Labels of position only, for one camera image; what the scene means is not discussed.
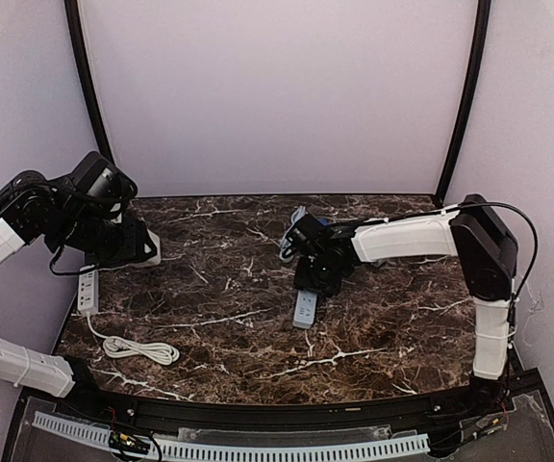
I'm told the light blue power strip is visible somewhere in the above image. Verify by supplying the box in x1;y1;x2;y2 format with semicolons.
279;206;317;330

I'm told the white cube socket adapter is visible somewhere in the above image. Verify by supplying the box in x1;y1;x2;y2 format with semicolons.
139;230;161;268

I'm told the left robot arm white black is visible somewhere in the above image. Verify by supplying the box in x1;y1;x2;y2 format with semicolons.
0;151;161;398

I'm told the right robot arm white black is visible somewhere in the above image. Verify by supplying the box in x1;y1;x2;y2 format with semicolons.
282;194;527;380

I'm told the white power strip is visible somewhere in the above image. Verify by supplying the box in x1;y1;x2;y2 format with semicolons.
75;269;181;366

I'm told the small circuit board left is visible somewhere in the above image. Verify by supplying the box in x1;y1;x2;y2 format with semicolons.
108;431;151;455

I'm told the small circuit board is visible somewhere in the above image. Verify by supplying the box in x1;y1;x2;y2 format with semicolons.
108;431;151;455
469;416;506;439

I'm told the small circuit board right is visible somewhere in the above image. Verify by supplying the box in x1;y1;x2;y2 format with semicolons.
469;416;506;439

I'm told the white slotted cable duct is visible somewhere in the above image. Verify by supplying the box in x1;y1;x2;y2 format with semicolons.
32;411;430;462

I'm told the black front rail frame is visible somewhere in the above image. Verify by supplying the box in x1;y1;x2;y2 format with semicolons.
3;369;554;461

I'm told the left black corner post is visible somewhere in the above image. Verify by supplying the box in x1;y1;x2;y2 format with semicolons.
63;0;115;163

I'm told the black corner post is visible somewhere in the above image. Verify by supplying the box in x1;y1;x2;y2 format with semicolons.
63;0;115;163
434;0;492;205

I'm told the right black corner post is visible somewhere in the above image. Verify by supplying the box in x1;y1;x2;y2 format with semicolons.
434;0;492;205

